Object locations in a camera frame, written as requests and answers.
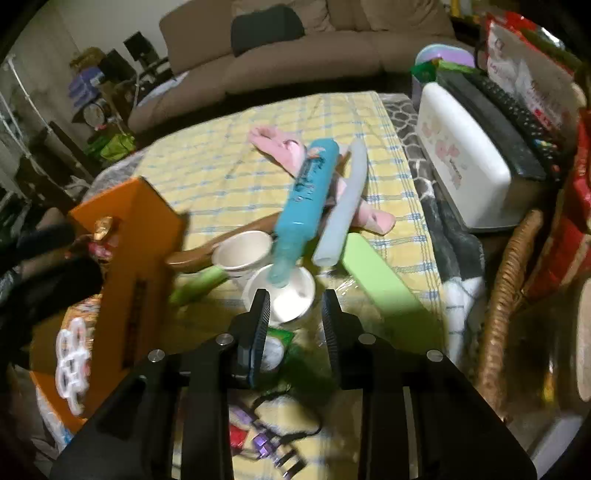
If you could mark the orange cardboard box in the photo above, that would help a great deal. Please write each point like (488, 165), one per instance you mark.
(138, 258)

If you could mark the yellow checked tablecloth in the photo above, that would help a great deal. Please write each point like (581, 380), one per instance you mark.
(207, 152)

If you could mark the pink clamp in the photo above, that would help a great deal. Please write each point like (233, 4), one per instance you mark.
(277, 143)

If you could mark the grey patterned cloth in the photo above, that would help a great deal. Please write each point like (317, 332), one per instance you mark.
(443, 240)

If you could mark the green and white packet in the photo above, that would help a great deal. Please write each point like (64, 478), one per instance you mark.
(277, 346)

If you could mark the black remote control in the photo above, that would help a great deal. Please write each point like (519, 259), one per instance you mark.
(508, 120)

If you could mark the blue clamp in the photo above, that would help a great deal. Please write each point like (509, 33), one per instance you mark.
(304, 194)

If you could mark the white floral storage box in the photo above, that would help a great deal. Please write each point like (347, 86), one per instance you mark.
(461, 152)

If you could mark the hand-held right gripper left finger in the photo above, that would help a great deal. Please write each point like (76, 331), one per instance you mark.
(251, 344)

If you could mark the purple storage boxes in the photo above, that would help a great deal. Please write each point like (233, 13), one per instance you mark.
(85, 85)

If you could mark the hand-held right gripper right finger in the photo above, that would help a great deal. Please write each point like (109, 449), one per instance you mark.
(331, 332)

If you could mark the large red bag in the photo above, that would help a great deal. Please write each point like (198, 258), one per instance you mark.
(568, 207)

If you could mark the green snack packet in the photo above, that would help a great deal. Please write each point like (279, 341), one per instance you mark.
(425, 69)

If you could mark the dark throw cushion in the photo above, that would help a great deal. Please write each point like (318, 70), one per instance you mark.
(265, 34)

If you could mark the purple plastic container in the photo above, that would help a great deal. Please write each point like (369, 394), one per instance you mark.
(443, 54)

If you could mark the pale grey tube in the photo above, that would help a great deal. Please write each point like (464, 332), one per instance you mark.
(344, 207)

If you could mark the gold lidded jar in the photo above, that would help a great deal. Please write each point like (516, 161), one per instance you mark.
(104, 227)

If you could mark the light green case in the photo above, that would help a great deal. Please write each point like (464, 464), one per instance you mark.
(383, 281)

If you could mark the brown fabric sofa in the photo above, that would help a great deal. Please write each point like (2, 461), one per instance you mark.
(300, 69)

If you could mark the small red packet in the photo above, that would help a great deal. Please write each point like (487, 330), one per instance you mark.
(238, 437)

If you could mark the red snack bag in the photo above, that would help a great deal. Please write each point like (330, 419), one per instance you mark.
(512, 55)

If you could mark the small purple gadget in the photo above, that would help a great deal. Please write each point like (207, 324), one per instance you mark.
(263, 445)

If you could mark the white paper cup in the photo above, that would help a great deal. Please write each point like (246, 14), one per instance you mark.
(240, 254)
(295, 295)

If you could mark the brown wicker basket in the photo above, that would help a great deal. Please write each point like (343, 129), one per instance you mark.
(503, 286)

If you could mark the bright green bag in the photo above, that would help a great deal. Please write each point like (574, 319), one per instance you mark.
(111, 145)

